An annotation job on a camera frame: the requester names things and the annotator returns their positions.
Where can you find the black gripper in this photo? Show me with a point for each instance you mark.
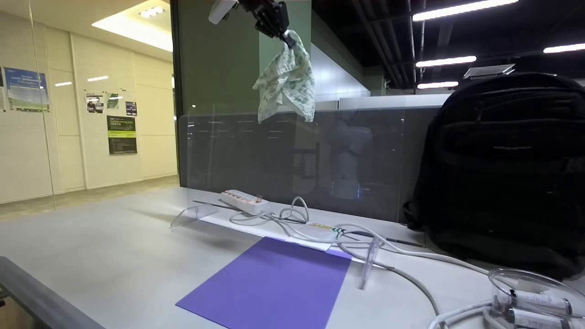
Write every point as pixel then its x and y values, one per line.
pixel 266 9

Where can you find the white green patterned towel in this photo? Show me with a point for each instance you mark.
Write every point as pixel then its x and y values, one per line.
pixel 286 83

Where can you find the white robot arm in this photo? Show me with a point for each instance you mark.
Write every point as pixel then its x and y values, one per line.
pixel 220 9

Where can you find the clear acrylic screen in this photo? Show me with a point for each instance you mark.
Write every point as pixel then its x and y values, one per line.
pixel 370 267

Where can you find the bright ceiling light panel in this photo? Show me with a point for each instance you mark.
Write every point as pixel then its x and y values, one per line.
pixel 140 24

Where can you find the ceiling tube light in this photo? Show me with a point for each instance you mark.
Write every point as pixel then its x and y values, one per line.
pixel 438 84
pixel 447 61
pixel 564 48
pixel 463 9

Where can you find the grey desk partition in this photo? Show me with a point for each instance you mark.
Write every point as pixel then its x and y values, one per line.
pixel 390 165

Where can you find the white power strip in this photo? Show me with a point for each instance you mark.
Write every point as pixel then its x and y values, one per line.
pixel 242 201

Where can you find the purple paper mat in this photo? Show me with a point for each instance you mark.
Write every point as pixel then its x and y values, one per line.
pixel 275 285

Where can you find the black backpack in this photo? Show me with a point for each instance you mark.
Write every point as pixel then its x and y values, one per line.
pixel 506 170

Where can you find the small wall notice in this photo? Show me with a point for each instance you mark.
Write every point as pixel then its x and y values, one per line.
pixel 94 103
pixel 131 108
pixel 114 101

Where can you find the black green wall sign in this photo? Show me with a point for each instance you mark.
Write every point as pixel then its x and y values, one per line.
pixel 122 134

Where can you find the blue white wall poster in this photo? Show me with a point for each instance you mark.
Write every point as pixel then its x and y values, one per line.
pixel 27 88

